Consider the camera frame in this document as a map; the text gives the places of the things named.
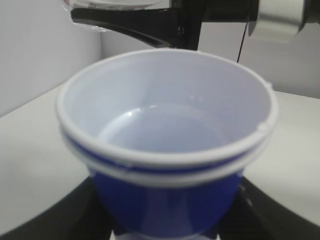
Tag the blue paper cup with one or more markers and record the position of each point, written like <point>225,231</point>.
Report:
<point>166,135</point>

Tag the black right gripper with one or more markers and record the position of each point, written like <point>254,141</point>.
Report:
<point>192,13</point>

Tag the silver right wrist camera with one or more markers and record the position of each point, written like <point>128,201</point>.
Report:
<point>281,20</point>

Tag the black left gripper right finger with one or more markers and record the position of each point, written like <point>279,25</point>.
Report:
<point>256,216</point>

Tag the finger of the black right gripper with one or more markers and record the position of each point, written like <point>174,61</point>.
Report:
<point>159,28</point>

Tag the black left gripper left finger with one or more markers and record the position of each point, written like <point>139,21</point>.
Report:
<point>78,216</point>

